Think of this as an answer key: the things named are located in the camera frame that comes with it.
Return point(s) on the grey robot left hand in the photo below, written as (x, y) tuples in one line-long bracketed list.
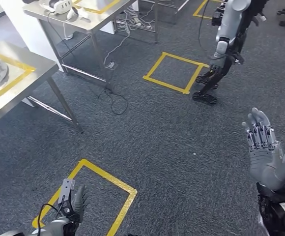
[(80, 202)]

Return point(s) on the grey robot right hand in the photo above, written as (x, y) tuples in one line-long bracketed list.
[(267, 163)]

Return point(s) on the steel workbench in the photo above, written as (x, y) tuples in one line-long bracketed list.
[(34, 70)]

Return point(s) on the yellow tape rectangle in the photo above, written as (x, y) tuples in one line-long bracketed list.
[(10, 87)]

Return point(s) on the white black humanoid robot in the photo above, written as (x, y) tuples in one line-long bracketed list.
[(231, 19)]

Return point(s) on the white cabinet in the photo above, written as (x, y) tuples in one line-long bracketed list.
[(22, 32)]

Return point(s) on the white VR controller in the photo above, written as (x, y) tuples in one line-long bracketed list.
[(73, 13)]

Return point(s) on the white VR headset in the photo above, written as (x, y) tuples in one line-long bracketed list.
[(59, 6)]

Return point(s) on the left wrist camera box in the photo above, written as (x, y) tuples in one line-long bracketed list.
[(66, 192)]

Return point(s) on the steel table frame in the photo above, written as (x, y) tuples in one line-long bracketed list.
[(100, 19)]

